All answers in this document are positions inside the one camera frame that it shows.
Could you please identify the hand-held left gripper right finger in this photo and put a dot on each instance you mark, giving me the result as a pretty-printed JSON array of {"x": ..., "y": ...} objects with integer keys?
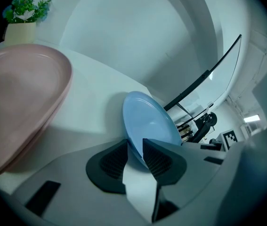
[{"x": 189, "y": 173}]

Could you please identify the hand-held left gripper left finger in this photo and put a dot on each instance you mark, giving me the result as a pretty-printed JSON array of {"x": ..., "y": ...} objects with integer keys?
[{"x": 76, "y": 185}]

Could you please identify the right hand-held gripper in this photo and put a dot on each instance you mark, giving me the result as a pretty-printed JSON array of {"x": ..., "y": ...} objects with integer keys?
[{"x": 229, "y": 140}]

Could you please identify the pink big plate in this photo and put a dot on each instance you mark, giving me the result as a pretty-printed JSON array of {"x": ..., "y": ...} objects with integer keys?
[
  {"x": 45, "y": 125},
  {"x": 22, "y": 91}
]

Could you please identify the blue big plate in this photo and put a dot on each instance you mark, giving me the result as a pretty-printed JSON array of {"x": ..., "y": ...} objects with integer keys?
[{"x": 147, "y": 119}]

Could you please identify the black folding stand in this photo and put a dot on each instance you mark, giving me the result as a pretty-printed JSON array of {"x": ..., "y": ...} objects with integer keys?
[{"x": 209, "y": 119}]

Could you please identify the ceiling light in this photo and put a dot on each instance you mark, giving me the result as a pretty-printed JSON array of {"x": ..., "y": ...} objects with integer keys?
[{"x": 252, "y": 118}]

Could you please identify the potted green plant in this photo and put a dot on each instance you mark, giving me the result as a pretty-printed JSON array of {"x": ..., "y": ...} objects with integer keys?
[{"x": 20, "y": 33}]

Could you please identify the whiteboard with black frame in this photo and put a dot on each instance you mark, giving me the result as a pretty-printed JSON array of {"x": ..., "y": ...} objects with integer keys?
[{"x": 222, "y": 83}]

